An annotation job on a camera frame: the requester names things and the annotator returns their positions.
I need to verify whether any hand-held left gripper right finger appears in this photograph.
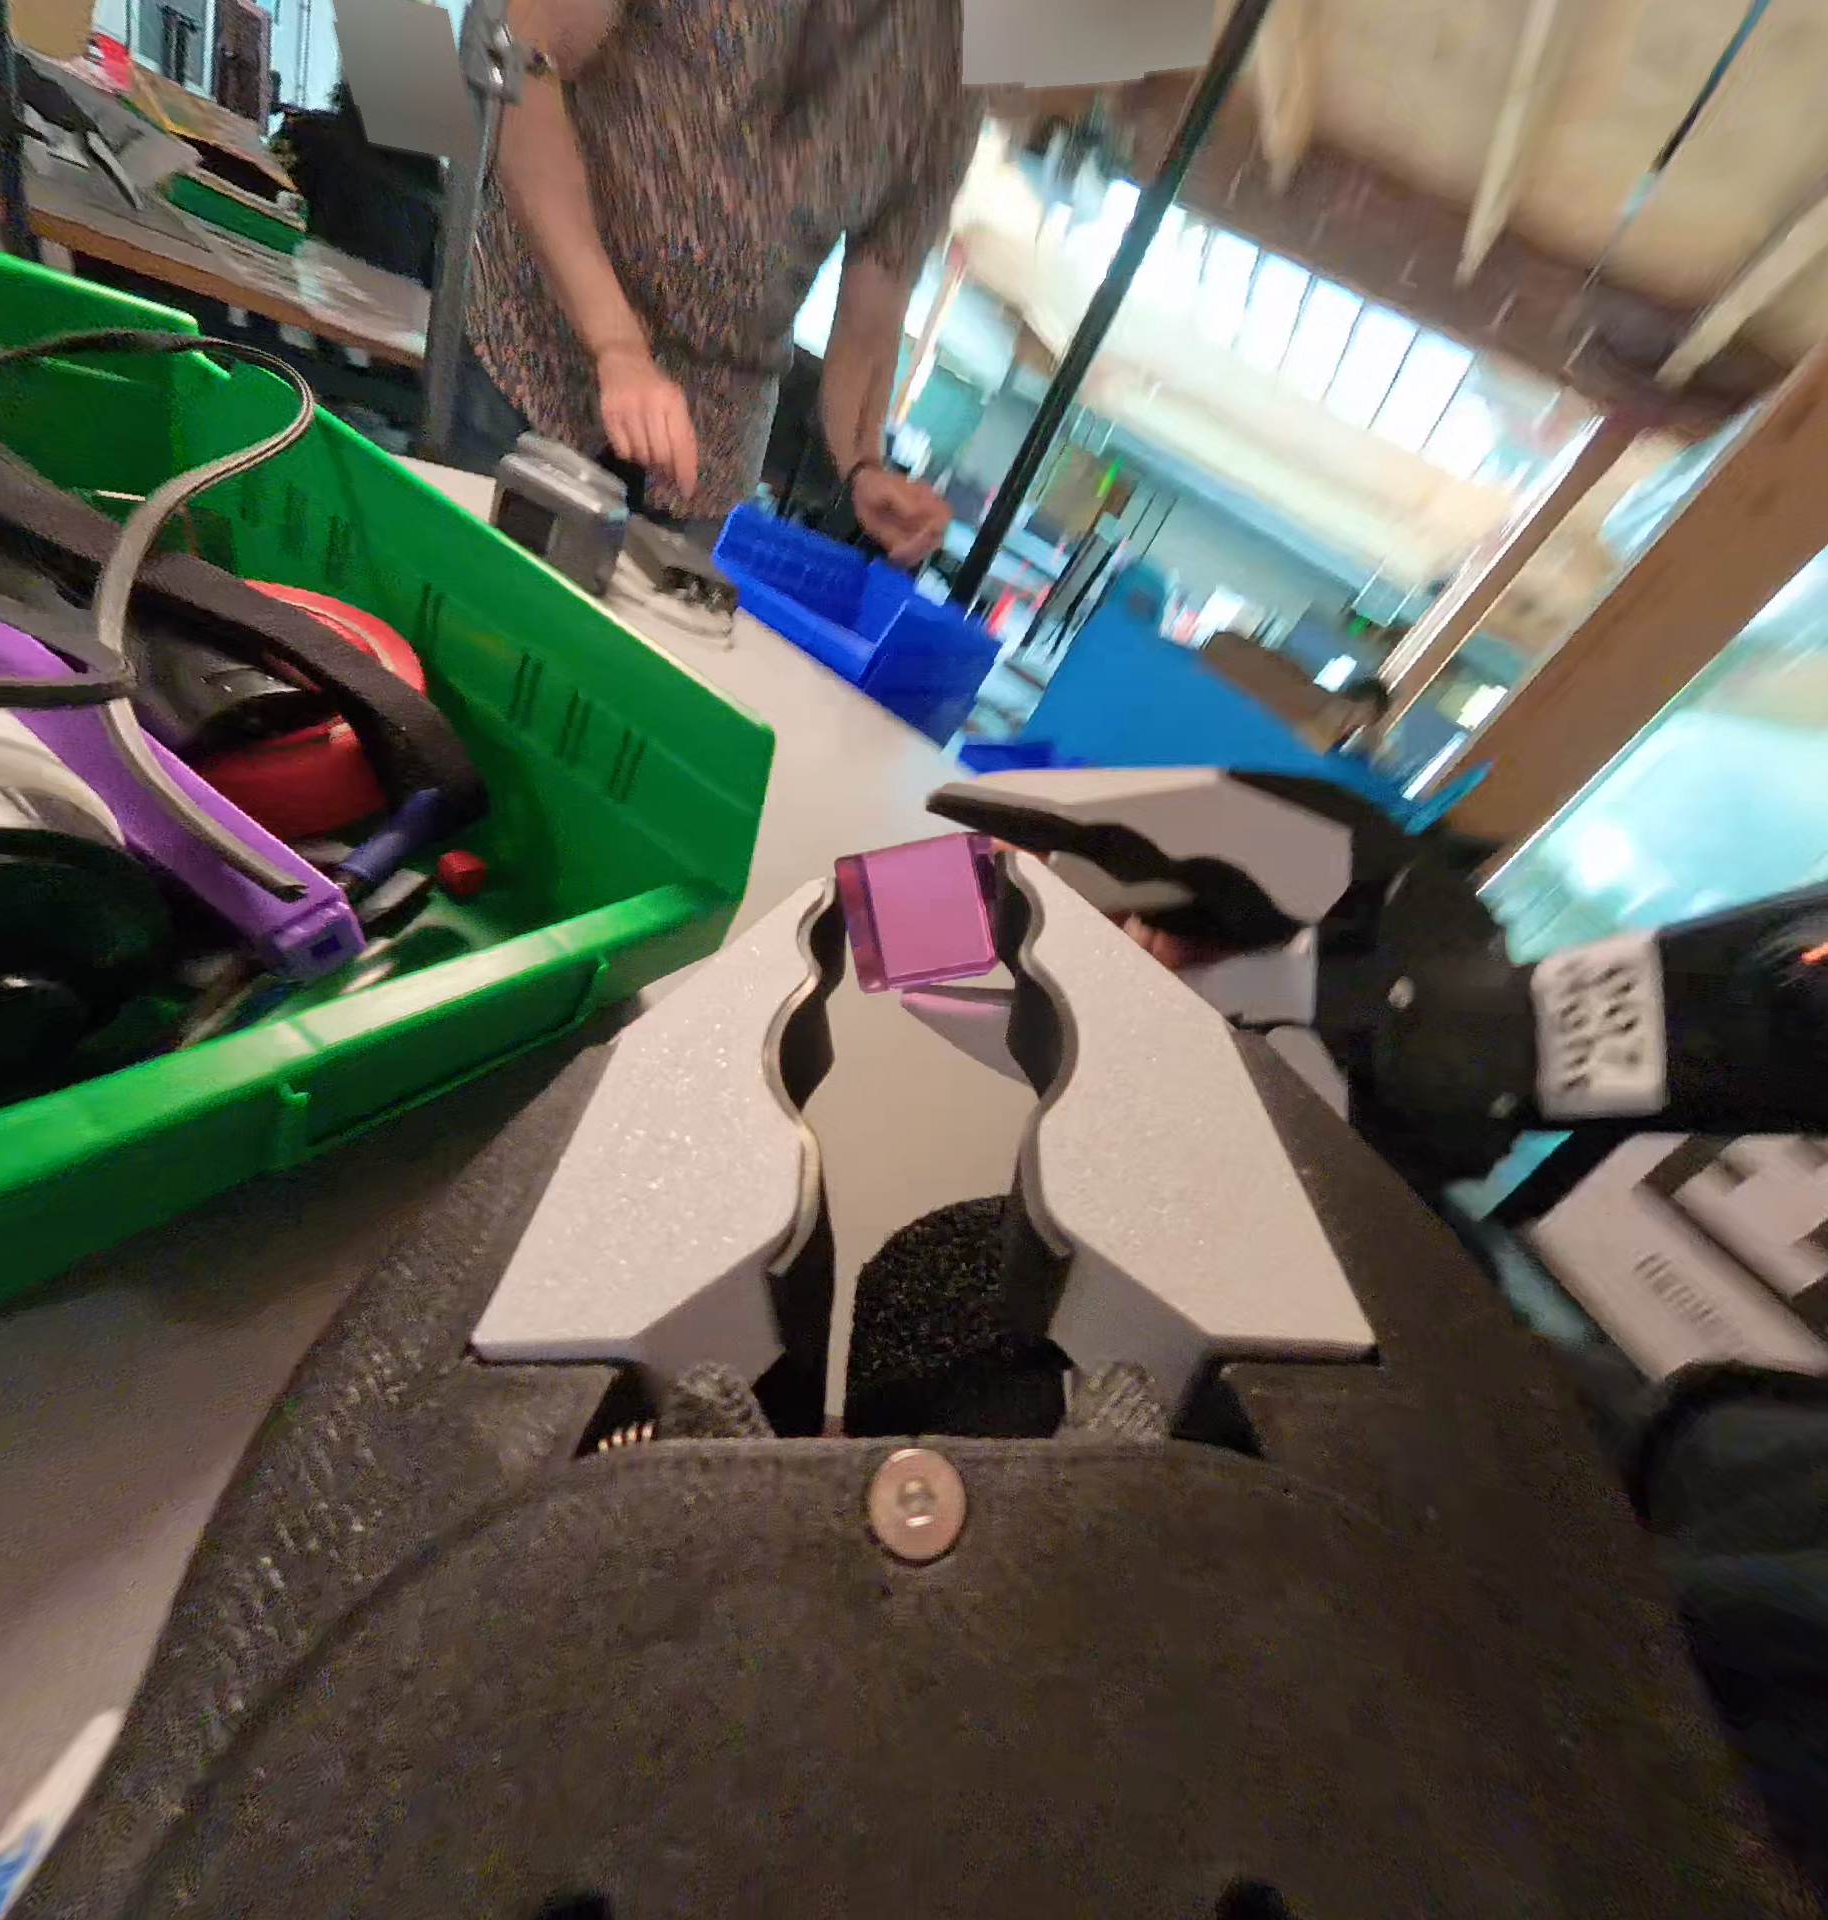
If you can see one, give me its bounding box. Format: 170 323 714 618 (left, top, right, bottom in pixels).
999 850 1378 1425

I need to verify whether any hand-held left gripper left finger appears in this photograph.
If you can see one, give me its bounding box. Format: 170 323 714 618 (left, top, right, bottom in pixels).
465 875 852 1443

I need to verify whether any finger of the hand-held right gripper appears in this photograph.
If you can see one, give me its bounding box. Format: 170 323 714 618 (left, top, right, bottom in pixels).
923 762 1361 946
1169 936 1342 1043

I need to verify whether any purple transparent cube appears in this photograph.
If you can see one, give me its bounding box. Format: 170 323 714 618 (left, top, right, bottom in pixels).
830 831 1015 995

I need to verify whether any green plastic bin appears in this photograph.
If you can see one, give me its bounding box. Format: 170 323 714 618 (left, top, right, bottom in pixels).
0 236 777 1329

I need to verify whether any person's right forearm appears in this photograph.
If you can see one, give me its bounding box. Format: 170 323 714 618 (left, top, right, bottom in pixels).
1619 1351 1828 1920

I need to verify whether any blue plastic bin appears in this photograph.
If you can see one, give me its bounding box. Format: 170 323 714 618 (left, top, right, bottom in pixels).
710 500 1005 744

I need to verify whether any purple plastic tool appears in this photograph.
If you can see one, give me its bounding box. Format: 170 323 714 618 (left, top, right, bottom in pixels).
0 601 366 980

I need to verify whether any black round lamp stand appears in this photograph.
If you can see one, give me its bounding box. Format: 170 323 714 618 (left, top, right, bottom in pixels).
945 0 1274 619

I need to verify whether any red round tool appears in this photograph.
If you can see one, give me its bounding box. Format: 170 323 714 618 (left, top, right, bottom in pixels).
180 580 434 849

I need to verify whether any grey metal device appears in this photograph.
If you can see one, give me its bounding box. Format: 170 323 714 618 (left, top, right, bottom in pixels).
489 435 636 593
621 525 745 638

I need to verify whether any white cylinder with black cap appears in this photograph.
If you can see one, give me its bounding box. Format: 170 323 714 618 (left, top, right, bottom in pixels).
0 766 170 1119

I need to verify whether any white card with blue print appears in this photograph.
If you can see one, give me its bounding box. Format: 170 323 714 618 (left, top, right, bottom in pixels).
0 1706 126 1920

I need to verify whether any silver metal stand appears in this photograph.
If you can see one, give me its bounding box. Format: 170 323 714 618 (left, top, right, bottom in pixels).
413 0 530 468

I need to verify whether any wooden workbench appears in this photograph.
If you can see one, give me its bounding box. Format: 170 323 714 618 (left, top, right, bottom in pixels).
0 0 449 369

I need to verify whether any black cable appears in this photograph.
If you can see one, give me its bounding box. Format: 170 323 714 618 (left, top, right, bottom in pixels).
0 326 490 903

